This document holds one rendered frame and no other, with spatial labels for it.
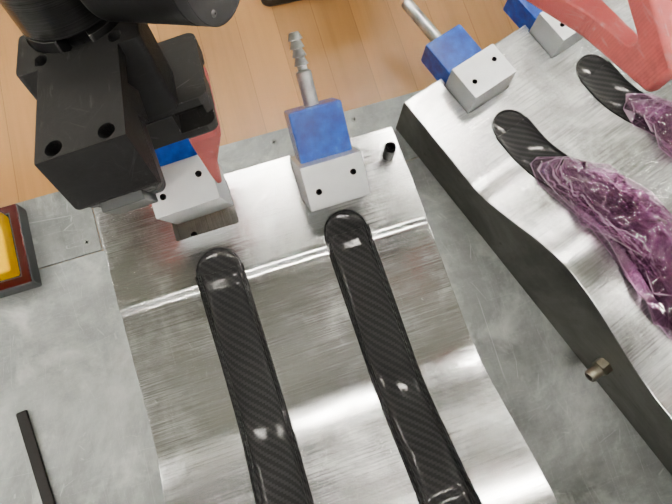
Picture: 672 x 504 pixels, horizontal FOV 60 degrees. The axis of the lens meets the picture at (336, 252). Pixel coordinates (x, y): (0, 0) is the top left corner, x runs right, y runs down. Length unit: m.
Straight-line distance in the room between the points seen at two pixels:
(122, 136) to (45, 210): 0.36
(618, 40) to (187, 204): 0.31
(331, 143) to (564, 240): 0.21
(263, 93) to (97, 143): 0.38
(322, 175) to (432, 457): 0.23
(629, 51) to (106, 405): 0.49
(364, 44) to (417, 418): 0.40
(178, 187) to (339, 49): 0.29
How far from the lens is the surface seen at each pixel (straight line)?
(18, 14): 0.34
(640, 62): 0.21
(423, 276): 0.48
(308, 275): 0.47
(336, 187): 0.45
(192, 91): 0.36
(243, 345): 0.47
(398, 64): 0.66
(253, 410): 0.47
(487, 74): 0.57
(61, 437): 0.59
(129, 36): 0.33
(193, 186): 0.44
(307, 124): 0.46
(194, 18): 0.28
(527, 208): 0.54
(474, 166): 0.56
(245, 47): 0.67
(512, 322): 0.59
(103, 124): 0.29
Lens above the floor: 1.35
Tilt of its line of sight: 75 degrees down
